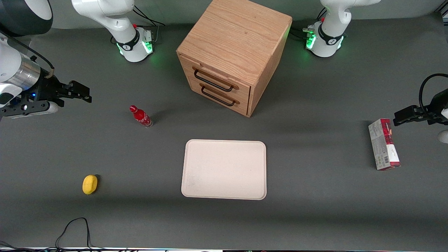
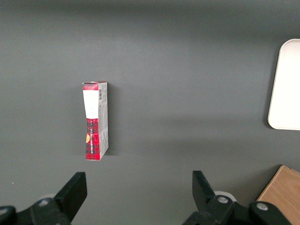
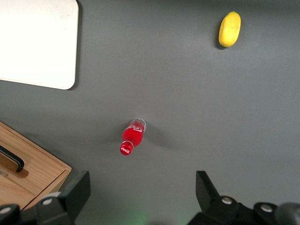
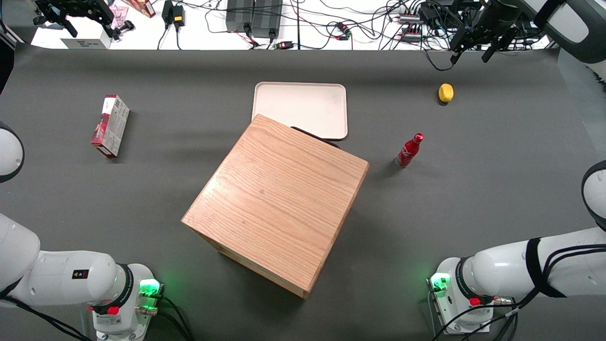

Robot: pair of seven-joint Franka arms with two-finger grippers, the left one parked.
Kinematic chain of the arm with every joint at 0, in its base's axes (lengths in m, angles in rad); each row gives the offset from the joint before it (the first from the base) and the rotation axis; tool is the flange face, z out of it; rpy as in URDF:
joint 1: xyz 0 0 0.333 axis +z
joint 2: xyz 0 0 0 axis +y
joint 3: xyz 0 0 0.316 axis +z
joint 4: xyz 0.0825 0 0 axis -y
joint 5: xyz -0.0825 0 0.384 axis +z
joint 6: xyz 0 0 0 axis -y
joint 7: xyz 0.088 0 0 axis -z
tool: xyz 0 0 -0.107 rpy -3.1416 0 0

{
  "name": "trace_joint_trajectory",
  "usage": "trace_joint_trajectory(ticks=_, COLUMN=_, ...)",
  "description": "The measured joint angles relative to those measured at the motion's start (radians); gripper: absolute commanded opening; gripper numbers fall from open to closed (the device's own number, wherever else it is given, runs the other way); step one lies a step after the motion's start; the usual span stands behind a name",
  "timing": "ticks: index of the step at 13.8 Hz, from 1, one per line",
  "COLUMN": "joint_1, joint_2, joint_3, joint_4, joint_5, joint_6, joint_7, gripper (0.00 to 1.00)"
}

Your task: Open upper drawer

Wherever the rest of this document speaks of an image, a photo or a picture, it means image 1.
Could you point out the plain wooden drawer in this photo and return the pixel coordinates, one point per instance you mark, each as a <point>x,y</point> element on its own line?
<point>217,99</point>

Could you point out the red plaid cardboard box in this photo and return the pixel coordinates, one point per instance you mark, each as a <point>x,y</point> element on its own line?
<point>383,145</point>

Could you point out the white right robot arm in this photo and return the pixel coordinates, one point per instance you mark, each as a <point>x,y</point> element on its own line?
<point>122,21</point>

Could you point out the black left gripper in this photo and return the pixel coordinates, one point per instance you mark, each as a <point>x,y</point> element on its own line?
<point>438,105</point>

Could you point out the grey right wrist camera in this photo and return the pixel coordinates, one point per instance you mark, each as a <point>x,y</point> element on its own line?
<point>31,109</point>

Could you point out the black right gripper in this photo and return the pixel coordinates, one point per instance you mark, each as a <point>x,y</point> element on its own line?
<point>46,87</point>

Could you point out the red cola bottle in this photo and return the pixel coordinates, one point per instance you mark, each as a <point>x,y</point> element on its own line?
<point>140,116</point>

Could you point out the wooden drawer with grip groove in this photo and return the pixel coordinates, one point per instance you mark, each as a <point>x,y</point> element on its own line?
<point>210,71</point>

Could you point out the yellow toy lemon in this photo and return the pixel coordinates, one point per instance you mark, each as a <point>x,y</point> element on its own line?
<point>89,184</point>

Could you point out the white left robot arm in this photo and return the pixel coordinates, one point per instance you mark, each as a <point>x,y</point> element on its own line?
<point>330,31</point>

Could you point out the oak wooden drawer cabinet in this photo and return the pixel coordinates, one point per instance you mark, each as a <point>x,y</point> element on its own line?
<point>238,38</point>

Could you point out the cream rectangular tray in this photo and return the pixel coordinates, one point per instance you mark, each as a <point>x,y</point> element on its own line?
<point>224,169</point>

